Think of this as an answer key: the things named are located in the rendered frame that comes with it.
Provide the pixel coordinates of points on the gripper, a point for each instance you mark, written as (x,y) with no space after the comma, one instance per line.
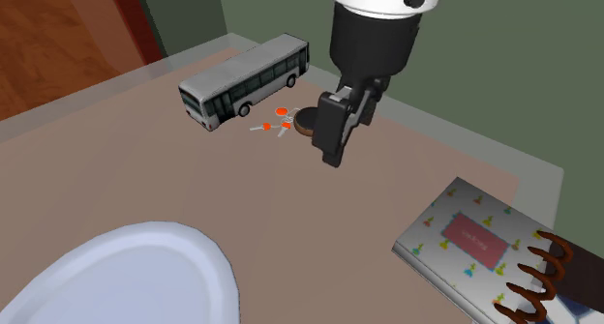
(373,45)

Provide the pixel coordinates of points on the round brown black-topped disc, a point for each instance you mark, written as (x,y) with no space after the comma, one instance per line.
(305,120)

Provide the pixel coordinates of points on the keys with orange tags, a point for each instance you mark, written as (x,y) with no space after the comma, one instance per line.
(283,123)

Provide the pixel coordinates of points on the grey toy bus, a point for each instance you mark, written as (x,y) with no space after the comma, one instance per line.
(240,73)

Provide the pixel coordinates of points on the white patterned notebook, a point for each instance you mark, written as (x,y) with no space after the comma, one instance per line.
(453,266)

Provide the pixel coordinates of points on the white plate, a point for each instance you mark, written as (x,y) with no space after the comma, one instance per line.
(127,276)

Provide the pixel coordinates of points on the brown claw hair clip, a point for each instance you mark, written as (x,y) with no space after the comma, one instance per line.
(580,271)

